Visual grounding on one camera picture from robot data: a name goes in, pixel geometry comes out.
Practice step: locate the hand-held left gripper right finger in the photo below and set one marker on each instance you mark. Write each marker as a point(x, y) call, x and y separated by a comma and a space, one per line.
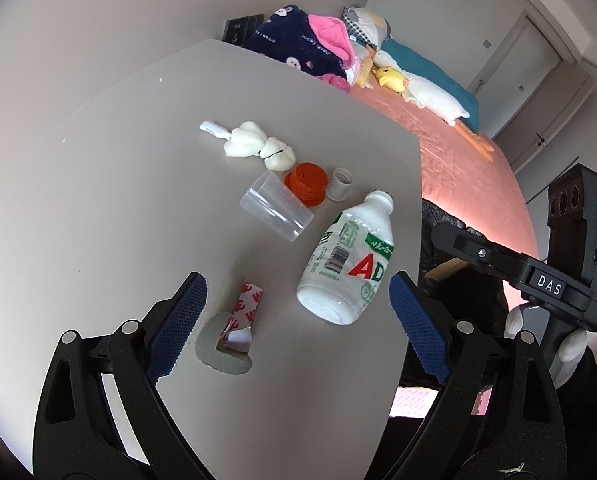
point(421, 330)

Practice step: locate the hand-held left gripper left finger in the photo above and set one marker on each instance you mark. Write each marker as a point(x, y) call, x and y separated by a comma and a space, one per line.
point(178, 325)

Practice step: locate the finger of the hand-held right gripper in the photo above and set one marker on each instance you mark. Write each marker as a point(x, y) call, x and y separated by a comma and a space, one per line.
point(478, 255)

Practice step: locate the black trash bag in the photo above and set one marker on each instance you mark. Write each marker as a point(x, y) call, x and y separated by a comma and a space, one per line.
point(438, 215)

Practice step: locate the white plastic drink bottle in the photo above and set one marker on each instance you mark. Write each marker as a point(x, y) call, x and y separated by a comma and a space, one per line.
point(338, 280)

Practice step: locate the clear plastic cup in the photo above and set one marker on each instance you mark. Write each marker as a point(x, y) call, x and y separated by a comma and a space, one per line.
point(273, 205)

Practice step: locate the person's right forearm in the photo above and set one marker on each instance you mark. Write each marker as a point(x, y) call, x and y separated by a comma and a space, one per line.
point(595, 400)

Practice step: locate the person's right hand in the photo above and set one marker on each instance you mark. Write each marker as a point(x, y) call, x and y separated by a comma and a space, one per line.
point(570, 347)

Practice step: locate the grey adhesive pad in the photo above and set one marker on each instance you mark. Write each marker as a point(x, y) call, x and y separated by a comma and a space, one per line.
point(223, 360)

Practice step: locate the red printed backing strip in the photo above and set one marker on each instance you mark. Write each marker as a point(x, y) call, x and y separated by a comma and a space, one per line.
point(243, 305)

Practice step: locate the pink bed sheet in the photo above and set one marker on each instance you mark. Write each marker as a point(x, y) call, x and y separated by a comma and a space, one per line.
point(458, 180)

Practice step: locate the grey closet door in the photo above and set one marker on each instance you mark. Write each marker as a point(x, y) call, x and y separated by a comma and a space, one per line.
point(553, 110)

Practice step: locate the white screw cap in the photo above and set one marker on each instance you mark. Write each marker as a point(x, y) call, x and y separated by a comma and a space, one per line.
point(339, 187)

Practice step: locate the white goose plush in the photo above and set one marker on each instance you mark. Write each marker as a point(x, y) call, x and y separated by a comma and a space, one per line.
point(433, 97)

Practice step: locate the grey room door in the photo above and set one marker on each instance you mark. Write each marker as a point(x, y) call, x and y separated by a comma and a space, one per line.
point(523, 55)

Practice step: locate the red plastic lid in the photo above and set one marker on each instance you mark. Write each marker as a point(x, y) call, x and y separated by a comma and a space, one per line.
point(306, 182)

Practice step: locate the teal pillow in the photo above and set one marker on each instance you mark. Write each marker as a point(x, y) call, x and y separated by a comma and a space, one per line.
point(428, 67)

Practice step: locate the white plush toy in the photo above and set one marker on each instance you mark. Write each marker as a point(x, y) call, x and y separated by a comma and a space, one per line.
point(248, 140)

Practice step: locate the yellow duck plush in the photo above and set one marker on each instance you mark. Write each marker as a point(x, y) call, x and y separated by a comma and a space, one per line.
point(391, 77)

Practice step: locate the small white plastic hook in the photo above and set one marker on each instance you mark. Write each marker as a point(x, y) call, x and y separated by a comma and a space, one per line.
point(213, 127)

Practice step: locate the pale yellow cloth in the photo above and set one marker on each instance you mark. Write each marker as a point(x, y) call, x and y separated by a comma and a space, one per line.
point(364, 72)

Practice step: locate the checked patchwork pillow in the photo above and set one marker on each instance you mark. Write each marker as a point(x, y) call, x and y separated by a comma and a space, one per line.
point(366, 22)

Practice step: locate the pink fleece garment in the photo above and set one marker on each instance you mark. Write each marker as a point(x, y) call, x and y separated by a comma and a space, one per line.
point(331, 30)

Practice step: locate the navy printed fleece blanket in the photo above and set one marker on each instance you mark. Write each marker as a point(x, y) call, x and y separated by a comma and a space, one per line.
point(288, 40)

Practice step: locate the wall light switch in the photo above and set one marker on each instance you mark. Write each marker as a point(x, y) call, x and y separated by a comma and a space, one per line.
point(487, 43)

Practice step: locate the dark wall socket panel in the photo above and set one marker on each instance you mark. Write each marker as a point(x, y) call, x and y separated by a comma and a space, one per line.
point(238, 30)

